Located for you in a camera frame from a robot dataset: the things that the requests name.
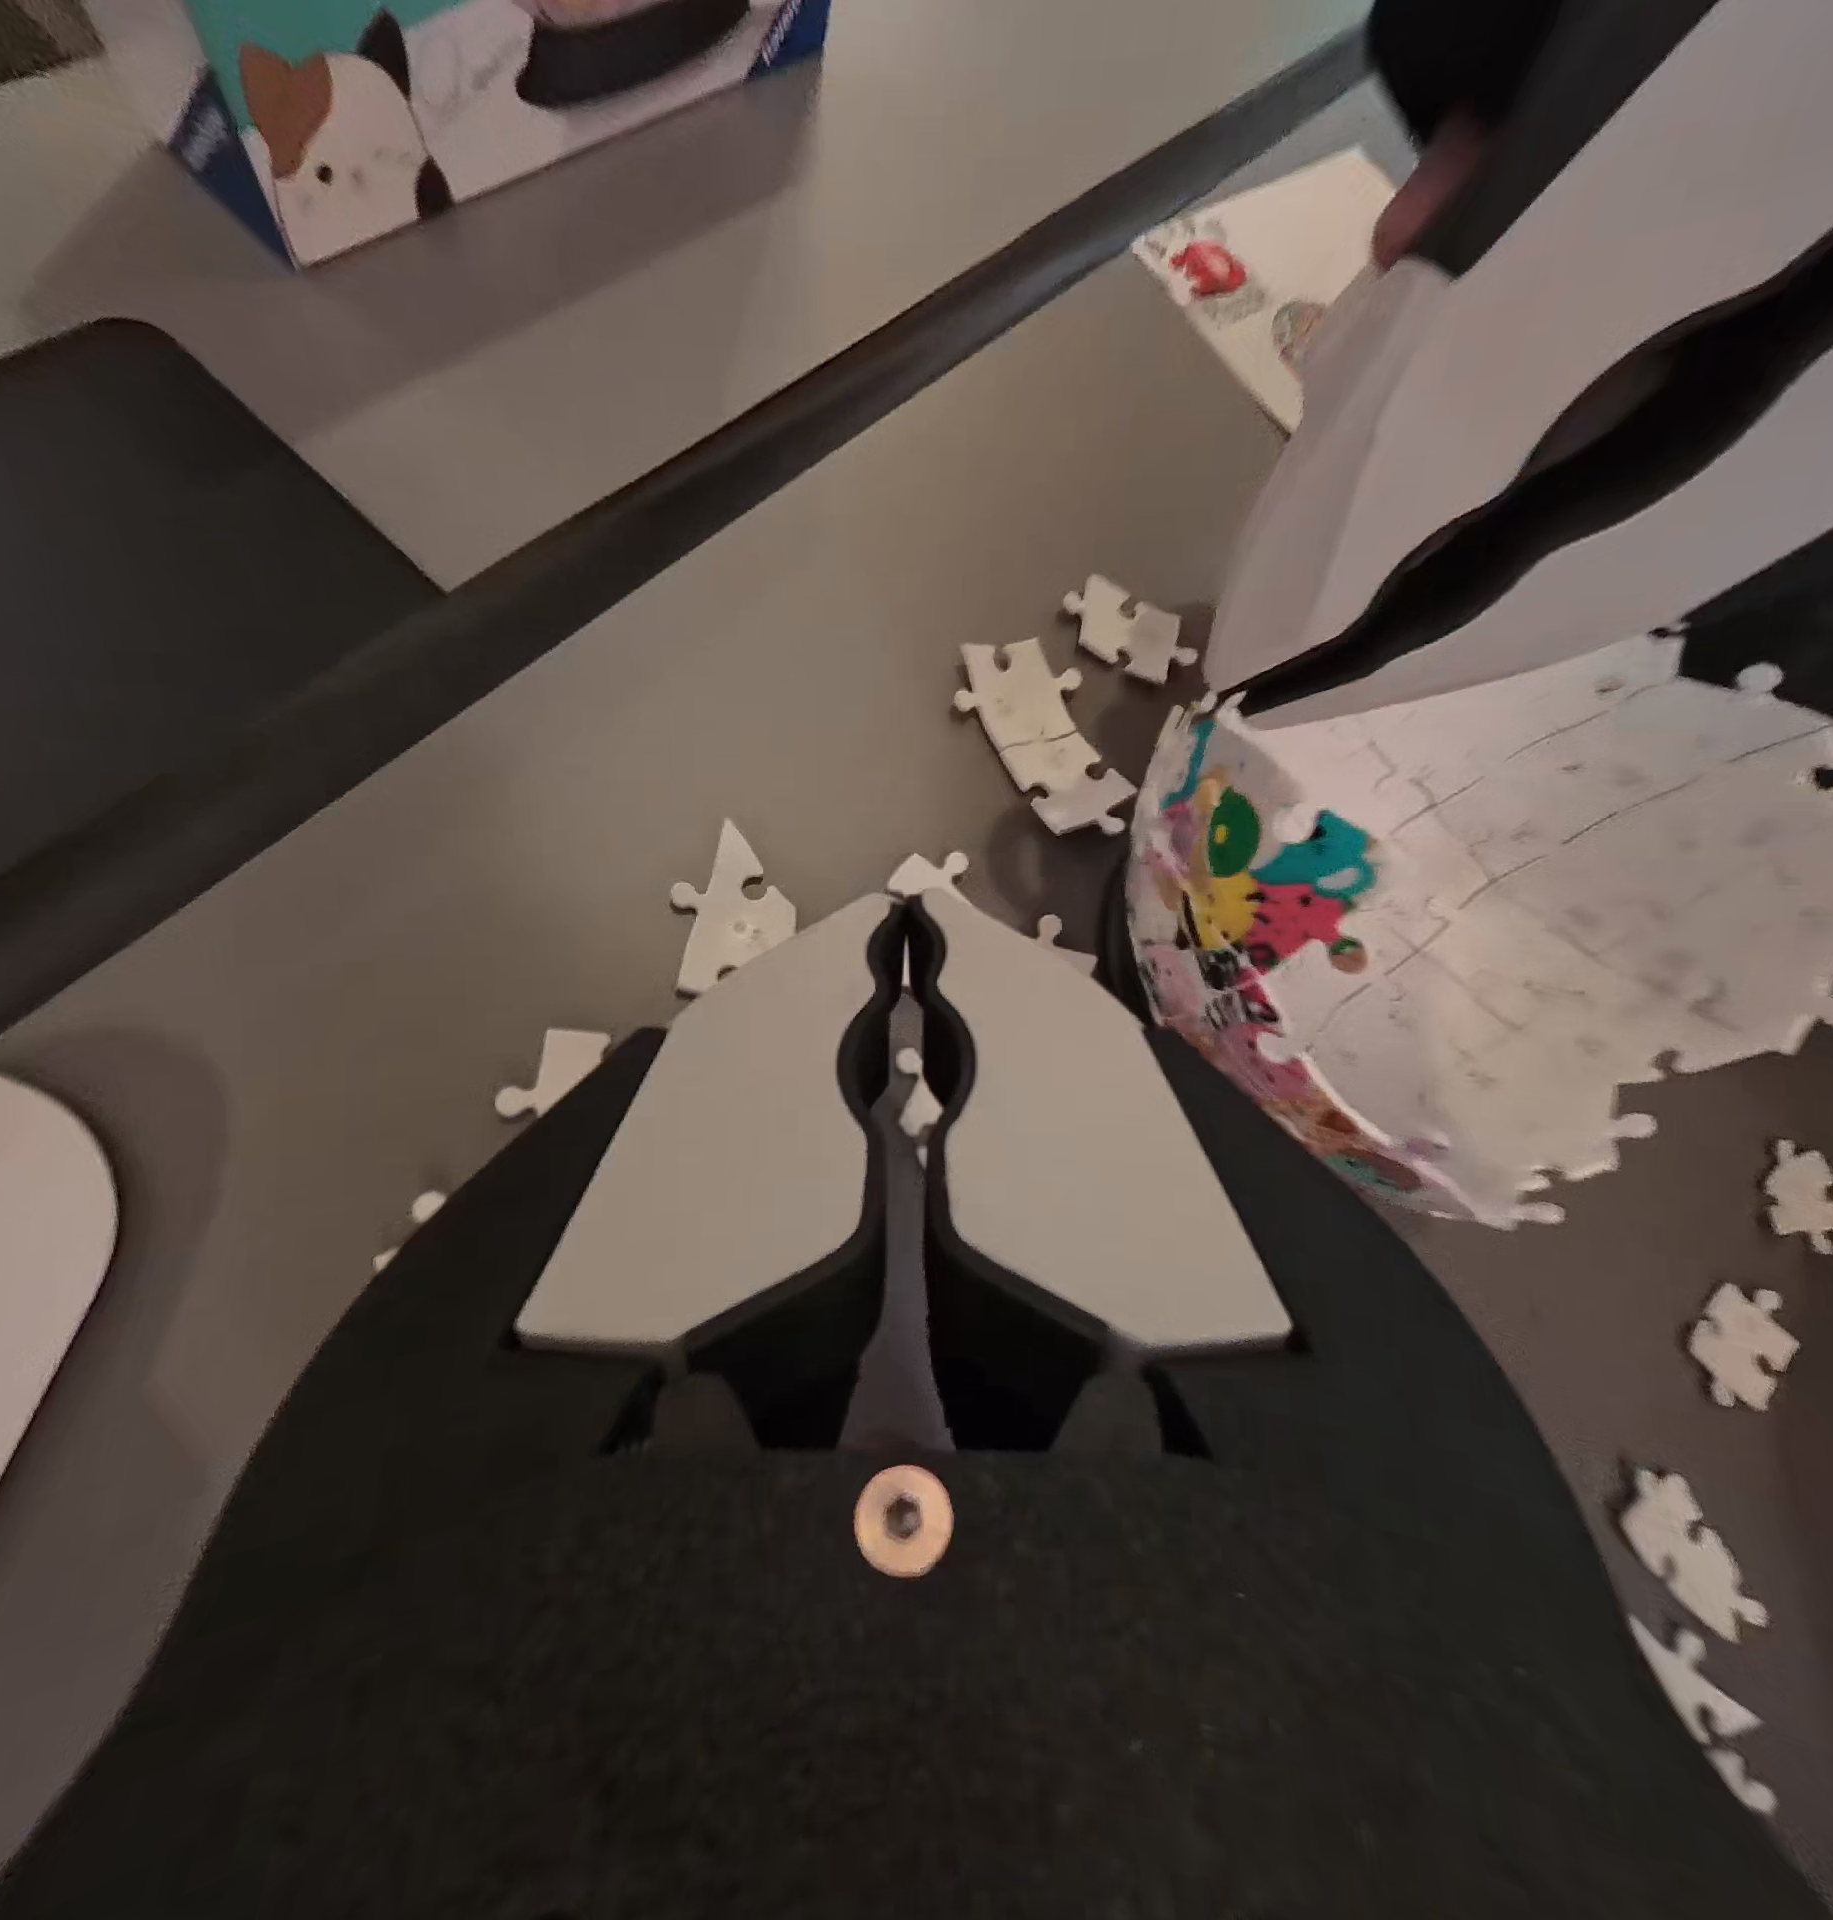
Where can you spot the partly built white puzzle ball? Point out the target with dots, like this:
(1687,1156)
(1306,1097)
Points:
(1547,901)

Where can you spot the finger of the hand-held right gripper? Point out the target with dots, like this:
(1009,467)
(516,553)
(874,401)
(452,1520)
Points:
(1576,271)
(1727,526)

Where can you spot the person's right hand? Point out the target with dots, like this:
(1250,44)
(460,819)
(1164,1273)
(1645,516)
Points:
(1432,211)

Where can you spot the puzzle pieces group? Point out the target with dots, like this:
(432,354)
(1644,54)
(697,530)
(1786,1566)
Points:
(1022,721)

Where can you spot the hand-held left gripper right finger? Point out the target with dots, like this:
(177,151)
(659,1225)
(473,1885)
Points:
(1112,1170)

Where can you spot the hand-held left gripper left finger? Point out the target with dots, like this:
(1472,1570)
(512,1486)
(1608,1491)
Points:
(709,1170)

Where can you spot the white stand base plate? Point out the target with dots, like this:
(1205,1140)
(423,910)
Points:
(17,1291)

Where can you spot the colourful puzzle ball box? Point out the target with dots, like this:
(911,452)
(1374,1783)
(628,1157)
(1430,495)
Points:
(469,106)

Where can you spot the printed instruction leaflet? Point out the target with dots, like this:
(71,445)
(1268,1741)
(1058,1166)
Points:
(1277,271)

